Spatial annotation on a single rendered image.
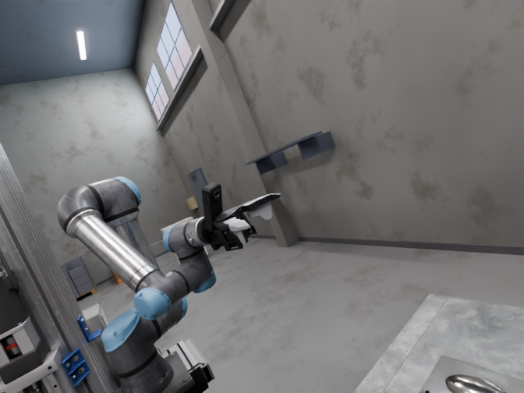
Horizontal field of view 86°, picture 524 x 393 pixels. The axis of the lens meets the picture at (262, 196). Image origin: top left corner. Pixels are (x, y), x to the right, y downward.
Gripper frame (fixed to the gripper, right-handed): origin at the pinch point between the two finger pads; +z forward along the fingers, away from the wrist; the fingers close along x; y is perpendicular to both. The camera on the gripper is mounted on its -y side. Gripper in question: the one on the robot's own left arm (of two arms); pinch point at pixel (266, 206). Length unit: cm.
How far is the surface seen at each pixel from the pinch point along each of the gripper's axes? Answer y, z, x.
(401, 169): 89, -12, -275
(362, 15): -72, -2, -292
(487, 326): 71, 30, -39
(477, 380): 62, 26, -12
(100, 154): -166, -841, -481
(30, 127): -306, -902, -373
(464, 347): 70, 23, -29
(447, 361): 61, 20, -17
